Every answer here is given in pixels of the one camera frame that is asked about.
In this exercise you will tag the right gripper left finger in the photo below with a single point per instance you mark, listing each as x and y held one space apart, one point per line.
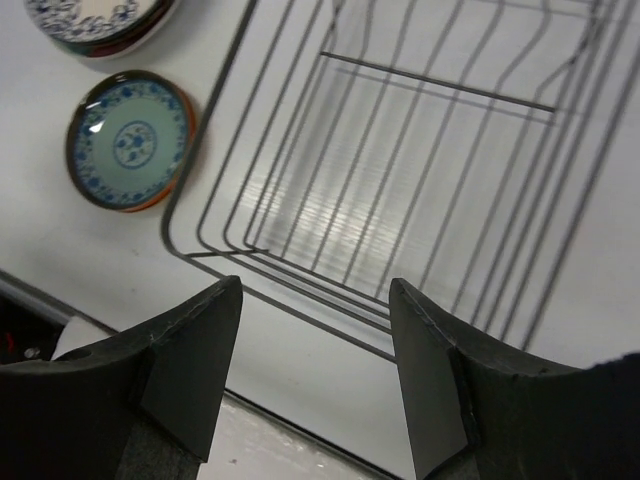
152 393

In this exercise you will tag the wire dish rack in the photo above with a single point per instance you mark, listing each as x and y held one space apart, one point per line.
487 152

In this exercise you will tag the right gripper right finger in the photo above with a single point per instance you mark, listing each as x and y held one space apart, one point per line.
478 408

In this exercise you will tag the speckled white plate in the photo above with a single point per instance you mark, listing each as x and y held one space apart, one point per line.
87 22

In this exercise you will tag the dark green plate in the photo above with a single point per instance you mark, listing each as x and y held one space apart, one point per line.
125 43

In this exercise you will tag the small blue patterned plate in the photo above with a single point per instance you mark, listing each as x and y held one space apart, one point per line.
127 140

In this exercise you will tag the red plate with teal flower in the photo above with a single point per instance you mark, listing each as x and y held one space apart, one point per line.
114 57

